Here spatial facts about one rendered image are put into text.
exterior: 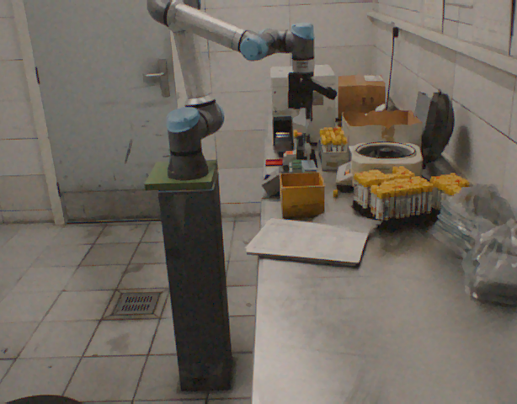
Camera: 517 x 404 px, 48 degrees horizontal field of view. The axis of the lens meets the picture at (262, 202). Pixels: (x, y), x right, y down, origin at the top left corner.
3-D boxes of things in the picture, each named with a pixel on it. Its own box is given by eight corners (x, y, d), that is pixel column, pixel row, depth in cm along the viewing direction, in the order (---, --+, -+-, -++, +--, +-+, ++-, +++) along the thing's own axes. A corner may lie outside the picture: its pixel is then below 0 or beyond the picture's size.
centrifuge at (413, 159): (338, 172, 215) (338, 140, 210) (420, 172, 210) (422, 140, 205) (334, 194, 193) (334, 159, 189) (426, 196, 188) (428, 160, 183)
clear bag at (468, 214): (419, 231, 163) (423, 168, 156) (472, 221, 167) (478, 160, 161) (477, 271, 140) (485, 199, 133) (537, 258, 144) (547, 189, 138)
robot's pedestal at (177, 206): (180, 390, 236) (157, 191, 204) (187, 360, 254) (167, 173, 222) (229, 390, 235) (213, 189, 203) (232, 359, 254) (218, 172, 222)
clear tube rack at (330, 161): (317, 155, 236) (317, 138, 233) (342, 154, 235) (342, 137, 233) (322, 171, 217) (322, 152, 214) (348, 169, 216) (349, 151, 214)
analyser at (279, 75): (273, 130, 278) (270, 66, 267) (329, 127, 277) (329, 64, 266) (273, 147, 250) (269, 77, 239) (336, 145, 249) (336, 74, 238)
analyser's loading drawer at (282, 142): (275, 139, 255) (274, 127, 253) (290, 138, 254) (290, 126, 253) (275, 151, 236) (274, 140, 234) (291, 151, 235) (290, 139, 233)
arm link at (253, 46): (134, -17, 186) (265, 35, 172) (154, -19, 195) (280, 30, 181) (129, 18, 192) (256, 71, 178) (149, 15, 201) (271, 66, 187)
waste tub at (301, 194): (279, 202, 188) (279, 173, 184) (321, 200, 188) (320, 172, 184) (281, 218, 176) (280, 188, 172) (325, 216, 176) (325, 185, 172)
